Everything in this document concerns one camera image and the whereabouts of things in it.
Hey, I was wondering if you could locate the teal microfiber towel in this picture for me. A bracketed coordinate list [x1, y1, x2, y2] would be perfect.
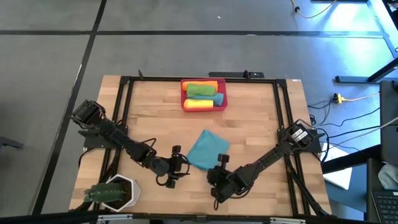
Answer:
[185, 129, 231, 171]
[189, 92, 224, 107]

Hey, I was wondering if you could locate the black desk leg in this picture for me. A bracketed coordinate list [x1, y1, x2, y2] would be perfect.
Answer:
[335, 57, 398, 84]

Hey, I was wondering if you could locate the white hexagonal plant pot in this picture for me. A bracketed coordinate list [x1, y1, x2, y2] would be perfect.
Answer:
[101, 174, 141, 213]

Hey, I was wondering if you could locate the black mounting bar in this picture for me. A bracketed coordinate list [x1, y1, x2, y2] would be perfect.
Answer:
[208, 71, 265, 79]

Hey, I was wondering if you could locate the beige power cable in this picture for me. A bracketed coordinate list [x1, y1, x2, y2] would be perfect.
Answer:
[341, 91, 380, 103]

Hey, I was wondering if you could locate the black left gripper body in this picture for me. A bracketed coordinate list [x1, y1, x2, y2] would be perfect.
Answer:
[148, 155, 184, 182]

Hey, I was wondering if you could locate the black aluminium table frame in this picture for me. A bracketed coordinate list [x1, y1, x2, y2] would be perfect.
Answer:
[98, 70, 332, 217]

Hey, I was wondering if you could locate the black overhead rail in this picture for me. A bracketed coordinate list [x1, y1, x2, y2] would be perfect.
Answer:
[0, 211, 398, 224]

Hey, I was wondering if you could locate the black laptop keyboard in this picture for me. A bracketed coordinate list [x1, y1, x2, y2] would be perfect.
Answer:
[371, 189, 398, 224]

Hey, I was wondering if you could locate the beige floor cable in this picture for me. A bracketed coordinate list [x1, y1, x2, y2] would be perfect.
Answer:
[290, 0, 337, 19]

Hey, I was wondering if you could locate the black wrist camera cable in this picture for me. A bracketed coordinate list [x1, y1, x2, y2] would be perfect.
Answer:
[155, 161, 191, 187]

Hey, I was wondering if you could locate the white paper sheet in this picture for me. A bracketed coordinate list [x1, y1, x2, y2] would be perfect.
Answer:
[322, 142, 354, 190]

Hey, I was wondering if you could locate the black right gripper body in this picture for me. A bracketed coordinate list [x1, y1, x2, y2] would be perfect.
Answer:
[206, 167, 242, 195]

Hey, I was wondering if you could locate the pink translucent plastic basket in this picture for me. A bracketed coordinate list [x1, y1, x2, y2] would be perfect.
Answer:
[180, 77, 229, 113]

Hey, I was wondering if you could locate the green microfiber towel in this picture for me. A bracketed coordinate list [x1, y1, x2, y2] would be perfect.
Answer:
[186, 83, 217, 98]

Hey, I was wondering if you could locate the yellow power plug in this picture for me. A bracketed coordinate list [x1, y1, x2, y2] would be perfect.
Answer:
[331, 92, 346, 105]

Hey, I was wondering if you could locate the yellow microfiber towel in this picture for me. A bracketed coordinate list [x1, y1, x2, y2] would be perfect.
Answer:
[183, 98, 215, 110]

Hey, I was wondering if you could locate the grey cable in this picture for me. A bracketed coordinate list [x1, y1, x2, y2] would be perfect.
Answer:
[325, 116, 398, 147]

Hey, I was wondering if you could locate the grey cloth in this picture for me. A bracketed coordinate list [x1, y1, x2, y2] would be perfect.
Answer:
[377, 163, 398, 190]

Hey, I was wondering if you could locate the green cactus plant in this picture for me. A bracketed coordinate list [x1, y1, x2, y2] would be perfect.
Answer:
[83, 182, 127, 205]

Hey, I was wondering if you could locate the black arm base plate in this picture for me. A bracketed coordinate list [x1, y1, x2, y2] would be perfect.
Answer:
[278, 128, 323, 154]
[78, 124, 128, 150]

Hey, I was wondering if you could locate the orange microfiber towel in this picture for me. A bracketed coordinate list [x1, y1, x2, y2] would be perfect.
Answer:
[182, 80, 219, 91]

